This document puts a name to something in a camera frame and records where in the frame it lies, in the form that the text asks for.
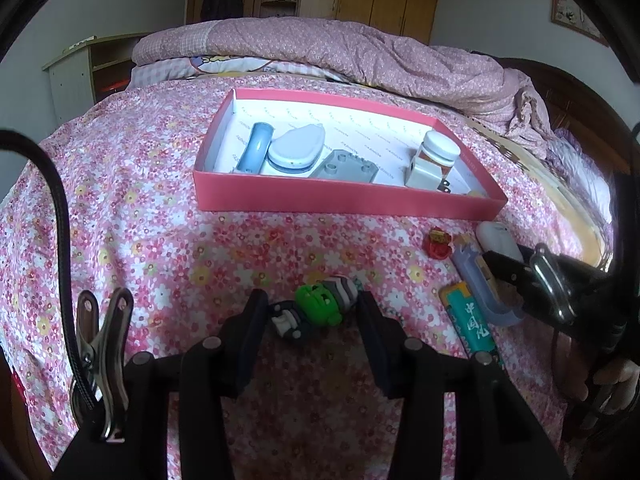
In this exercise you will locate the framed wall picture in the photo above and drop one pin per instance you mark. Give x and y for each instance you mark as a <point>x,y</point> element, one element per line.
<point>568,14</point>

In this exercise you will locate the person's right hand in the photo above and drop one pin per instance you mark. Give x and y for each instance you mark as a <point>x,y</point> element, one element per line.
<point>612,386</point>

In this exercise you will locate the pink shallow cardboard box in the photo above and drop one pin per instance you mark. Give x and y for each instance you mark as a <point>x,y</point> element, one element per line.
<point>386,135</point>

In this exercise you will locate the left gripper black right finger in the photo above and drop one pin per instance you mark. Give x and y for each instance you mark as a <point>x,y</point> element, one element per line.
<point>390,351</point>

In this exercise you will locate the red candy wrapper charm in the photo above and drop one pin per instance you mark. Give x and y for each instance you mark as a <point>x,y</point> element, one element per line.
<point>437,244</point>

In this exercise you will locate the blue grey oval device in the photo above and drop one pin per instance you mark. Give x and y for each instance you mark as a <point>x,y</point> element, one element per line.
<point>298,149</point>

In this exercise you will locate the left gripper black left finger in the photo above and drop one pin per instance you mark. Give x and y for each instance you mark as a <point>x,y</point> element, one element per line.
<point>241,338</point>

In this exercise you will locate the green lighter with characters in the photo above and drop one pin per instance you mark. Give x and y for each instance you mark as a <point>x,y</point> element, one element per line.
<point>469,321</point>

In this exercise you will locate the white bedside cabinet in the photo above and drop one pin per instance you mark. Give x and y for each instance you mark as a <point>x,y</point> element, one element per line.
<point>88,72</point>

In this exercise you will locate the metal spring clamp left camera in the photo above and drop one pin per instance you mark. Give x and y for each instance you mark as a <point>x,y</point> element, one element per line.
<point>101,345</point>

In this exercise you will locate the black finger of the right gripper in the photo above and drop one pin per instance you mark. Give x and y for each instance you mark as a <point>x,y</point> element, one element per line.
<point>516,282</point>
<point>569,270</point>

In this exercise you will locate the white earbuds charging case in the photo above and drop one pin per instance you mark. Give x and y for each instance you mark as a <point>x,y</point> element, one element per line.
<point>495,237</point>

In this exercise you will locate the white lid orange jar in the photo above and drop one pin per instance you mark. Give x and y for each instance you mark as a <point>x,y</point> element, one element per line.
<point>439,149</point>

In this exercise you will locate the beige patterned blanket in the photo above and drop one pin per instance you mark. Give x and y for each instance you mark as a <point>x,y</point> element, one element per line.
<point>576,214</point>

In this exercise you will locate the white usb wall charger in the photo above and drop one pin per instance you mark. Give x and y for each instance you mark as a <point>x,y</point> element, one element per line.
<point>425,175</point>

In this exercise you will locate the metal clamp on right gripper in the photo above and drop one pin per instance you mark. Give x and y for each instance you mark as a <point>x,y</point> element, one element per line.
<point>548,275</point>

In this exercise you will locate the green black figure keychain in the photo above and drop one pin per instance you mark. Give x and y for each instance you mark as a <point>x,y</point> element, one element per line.
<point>324,304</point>

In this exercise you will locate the pink quilted duvet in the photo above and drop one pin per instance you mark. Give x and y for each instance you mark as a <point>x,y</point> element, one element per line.
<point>503,99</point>

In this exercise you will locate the cartoon print pillow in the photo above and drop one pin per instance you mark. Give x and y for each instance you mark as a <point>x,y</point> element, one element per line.
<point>197,66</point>

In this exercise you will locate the grey lego-like plate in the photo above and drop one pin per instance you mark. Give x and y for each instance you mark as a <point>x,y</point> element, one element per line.
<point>341,165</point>

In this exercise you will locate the lavender plastic holder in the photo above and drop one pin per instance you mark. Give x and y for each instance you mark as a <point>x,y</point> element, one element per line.
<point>499,301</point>

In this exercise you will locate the dark wooden headboard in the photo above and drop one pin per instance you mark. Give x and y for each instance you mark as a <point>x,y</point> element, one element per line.
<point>573,105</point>

